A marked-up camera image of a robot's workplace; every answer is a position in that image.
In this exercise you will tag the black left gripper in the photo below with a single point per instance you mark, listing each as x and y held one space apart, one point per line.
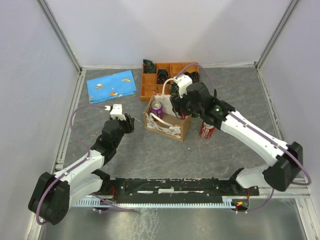
129 123

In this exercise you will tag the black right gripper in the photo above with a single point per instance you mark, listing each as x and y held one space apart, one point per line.
176 102

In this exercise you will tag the red cola can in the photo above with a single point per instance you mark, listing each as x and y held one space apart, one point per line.
206 130
184 116

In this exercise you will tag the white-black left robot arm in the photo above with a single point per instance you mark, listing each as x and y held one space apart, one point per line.
55 193

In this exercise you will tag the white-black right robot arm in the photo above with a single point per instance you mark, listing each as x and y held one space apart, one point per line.
283 161

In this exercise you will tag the burlap canvas tote bag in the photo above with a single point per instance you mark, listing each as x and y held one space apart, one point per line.
170 125

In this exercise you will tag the blue-green rolled sock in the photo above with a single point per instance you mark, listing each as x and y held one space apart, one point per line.
174 89

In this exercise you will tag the black orange rolled sock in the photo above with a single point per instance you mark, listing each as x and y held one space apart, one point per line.
162 76

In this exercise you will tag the blue space-print cloth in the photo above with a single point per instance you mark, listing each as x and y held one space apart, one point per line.
110 87

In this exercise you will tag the wooden compartment tray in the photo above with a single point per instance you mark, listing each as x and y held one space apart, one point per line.
149 84

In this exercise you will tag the dark patterned rolled sock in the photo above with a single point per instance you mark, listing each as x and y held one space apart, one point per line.
149 67

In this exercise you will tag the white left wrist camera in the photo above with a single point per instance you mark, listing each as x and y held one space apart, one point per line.
115 111

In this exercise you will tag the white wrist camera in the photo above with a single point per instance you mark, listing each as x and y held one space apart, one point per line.
115 111
182 81

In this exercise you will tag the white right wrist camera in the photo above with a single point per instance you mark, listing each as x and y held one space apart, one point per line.
182 81

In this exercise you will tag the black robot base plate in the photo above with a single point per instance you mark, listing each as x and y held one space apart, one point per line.
173 190

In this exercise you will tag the white slotted cable duct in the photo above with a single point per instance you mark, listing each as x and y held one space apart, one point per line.
94 202

